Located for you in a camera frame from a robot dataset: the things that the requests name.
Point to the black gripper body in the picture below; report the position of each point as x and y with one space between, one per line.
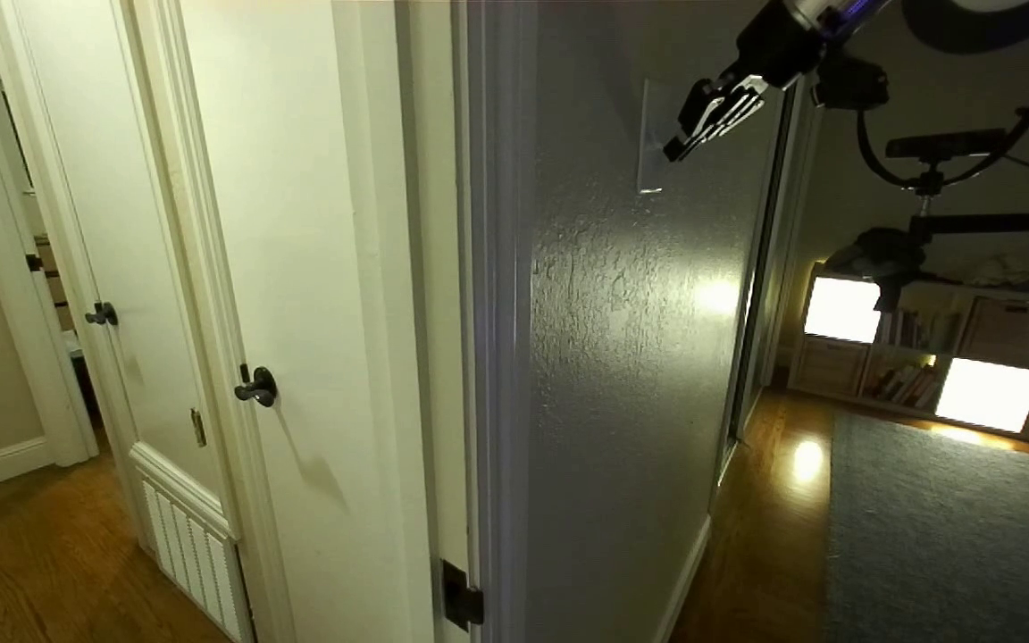
780 42

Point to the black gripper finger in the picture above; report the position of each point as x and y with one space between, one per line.
713 110
680 149

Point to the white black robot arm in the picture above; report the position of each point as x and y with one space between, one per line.
842 22

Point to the wooden cube shelf unit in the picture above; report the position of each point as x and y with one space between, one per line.
939 353

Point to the grey carpet rug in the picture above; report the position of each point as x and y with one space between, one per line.
925 536

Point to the black door hinge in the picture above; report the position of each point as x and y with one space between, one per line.
463 603

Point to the white far door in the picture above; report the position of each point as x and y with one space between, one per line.
77 92

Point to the white wall light switch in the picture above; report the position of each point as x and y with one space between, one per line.
650 141

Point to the black camera on stand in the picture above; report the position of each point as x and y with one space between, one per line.
943 241

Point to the white door frame trim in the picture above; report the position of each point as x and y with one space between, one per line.
497 53

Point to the white door with black handle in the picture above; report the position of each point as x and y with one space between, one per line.
288 131

